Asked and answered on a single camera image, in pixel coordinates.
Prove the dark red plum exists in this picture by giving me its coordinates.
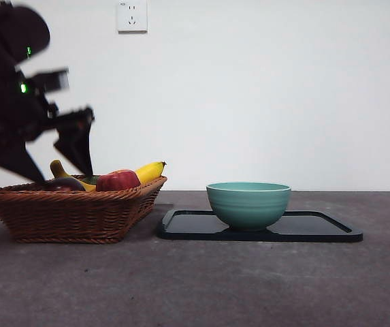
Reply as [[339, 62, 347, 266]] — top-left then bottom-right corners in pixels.
[[43, 176, 86, 192]]

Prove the black rectangular tray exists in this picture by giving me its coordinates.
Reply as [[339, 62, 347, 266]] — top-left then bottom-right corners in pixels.
[[157, 208, 364, 243]]

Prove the white wall socket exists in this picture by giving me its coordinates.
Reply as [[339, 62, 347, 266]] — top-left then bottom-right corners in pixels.
[[117, 1, 148, 34]]

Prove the teal ribbed bowl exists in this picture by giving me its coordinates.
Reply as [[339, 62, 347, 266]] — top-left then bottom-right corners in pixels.
[[206, 182, 292, 232]]

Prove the red bell pepper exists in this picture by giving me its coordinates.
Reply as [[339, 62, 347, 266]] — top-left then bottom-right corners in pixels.
[[95, 169, 142, 192]]

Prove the brown wicker basket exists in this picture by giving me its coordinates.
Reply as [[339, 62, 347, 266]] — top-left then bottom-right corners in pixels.
[[0, 175, 168, 244]]

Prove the yellow banana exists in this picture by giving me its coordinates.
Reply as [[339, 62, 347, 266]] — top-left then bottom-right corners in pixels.
[[50, 159, 167, 192]]

